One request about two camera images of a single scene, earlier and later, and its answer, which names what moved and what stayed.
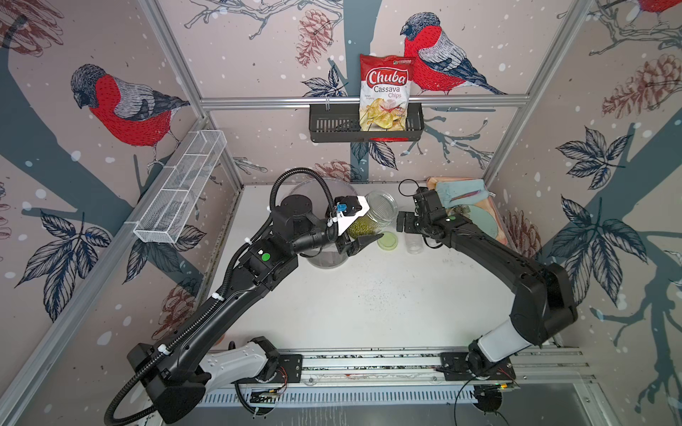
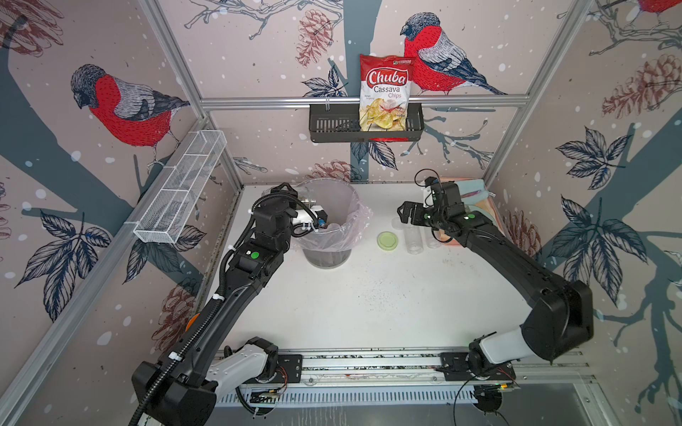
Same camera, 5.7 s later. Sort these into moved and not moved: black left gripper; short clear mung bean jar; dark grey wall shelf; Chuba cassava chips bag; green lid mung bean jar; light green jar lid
Moved: green lid mung bean jar; black left gripper
Not moved: dark grey wall shelf; light green jar lid; short clear mung bean jar; Chuba cassava chips bag
